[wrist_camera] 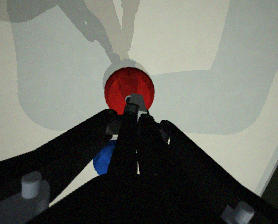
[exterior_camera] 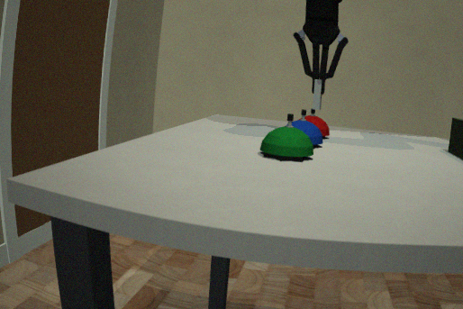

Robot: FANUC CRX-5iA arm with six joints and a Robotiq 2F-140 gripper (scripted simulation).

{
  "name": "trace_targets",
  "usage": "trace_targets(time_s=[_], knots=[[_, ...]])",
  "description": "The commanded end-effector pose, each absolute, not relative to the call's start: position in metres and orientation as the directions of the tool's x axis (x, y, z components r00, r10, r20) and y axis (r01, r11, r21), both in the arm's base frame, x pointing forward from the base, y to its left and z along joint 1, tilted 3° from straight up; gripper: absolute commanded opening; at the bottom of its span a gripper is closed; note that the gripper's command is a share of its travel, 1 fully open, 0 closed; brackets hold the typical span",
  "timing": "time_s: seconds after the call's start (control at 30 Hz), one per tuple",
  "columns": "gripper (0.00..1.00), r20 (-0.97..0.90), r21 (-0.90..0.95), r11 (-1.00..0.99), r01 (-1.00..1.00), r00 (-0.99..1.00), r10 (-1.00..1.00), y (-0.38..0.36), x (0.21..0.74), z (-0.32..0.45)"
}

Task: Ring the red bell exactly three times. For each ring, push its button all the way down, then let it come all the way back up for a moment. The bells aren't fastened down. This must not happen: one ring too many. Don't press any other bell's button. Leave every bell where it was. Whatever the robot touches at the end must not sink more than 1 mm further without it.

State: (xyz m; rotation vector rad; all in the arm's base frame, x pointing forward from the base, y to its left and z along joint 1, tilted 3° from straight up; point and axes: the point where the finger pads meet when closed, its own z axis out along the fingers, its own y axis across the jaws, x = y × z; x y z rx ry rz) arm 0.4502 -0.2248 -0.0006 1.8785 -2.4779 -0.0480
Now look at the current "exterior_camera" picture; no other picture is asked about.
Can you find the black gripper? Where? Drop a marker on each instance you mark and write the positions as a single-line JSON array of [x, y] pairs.
[[321, 28]]

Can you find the blue dome bell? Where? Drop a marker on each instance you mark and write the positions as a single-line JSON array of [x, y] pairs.
[[309, 129]]

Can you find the green dome bell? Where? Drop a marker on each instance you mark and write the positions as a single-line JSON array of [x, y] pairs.
[[288, 142]]

